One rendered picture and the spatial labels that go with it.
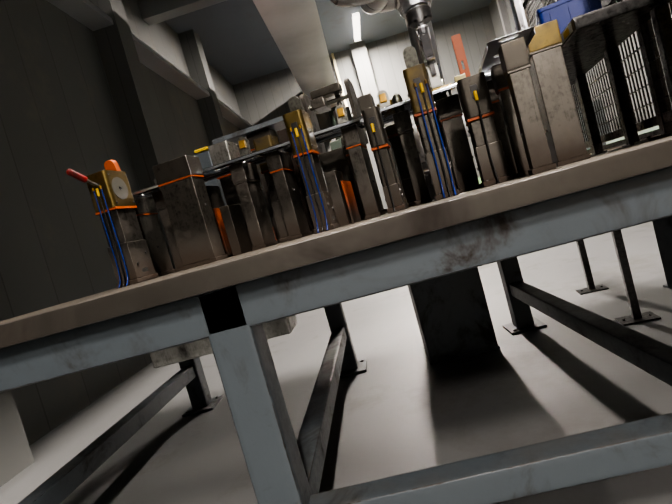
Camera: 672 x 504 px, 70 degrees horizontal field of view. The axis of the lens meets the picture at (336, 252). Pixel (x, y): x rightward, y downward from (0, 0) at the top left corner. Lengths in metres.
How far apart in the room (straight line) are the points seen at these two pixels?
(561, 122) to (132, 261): 1.29
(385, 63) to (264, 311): 10.09
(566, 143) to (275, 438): 1.01
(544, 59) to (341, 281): 0.86
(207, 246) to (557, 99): 1.05
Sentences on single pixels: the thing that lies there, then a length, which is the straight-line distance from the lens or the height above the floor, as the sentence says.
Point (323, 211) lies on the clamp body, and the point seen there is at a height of 0.75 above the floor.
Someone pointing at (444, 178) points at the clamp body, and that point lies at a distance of 1.28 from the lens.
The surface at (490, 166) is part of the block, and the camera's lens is 1.30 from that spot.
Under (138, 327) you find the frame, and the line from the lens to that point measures 0.91.
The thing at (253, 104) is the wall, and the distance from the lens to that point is 10.87.
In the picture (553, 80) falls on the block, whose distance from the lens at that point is 1.41.
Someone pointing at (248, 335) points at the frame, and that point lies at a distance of 0.85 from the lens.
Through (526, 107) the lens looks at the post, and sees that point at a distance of 1.15.
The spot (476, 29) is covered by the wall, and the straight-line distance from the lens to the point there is 11.21.
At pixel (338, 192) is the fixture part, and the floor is 0.80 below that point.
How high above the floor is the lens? 0.71
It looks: 3 degrees down
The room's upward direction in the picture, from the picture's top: 16 degrees counter-clockwise
